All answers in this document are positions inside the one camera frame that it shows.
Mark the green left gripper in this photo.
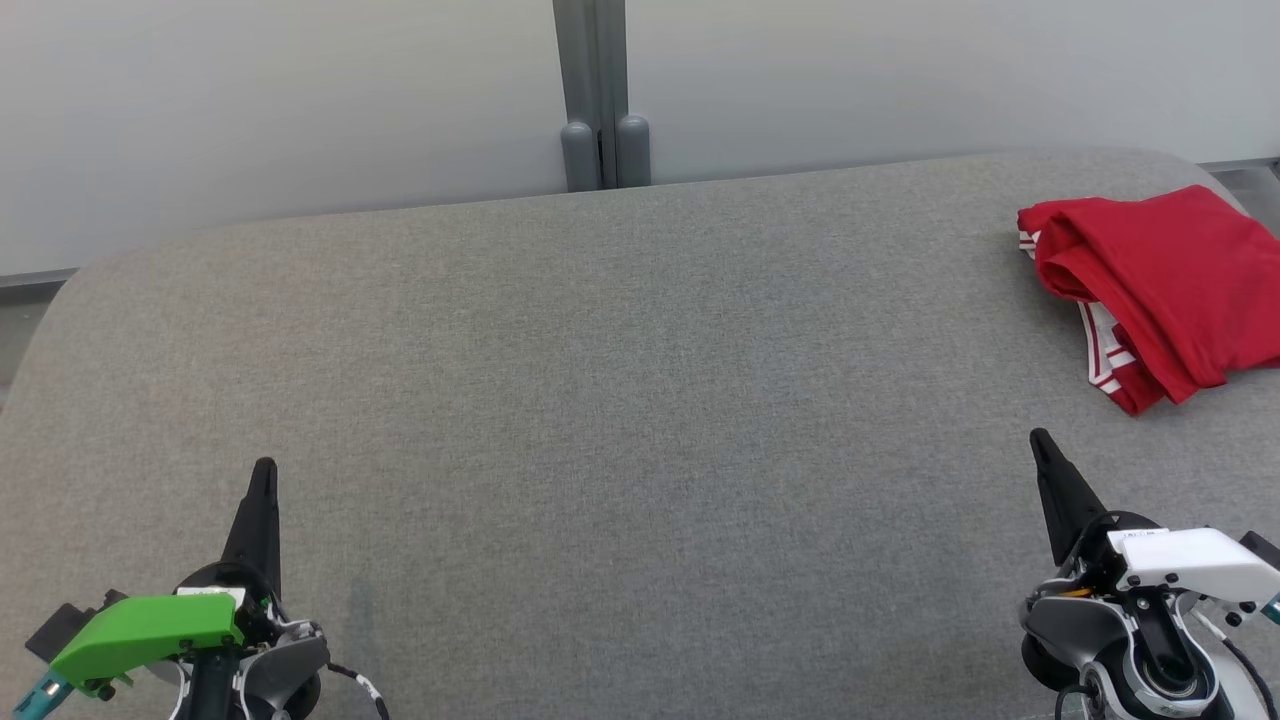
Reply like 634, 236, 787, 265
48, 458, 286, 699

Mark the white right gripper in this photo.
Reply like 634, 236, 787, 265
1030, 428, 1280, 605

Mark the red basketball jersey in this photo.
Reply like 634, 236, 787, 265
1017, 184, 1280, 407

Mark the black white-banded arm cable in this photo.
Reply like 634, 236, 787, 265
324, 659, 392, 720

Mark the teal left camera connector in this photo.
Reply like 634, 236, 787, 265
10, 671, 74, 720

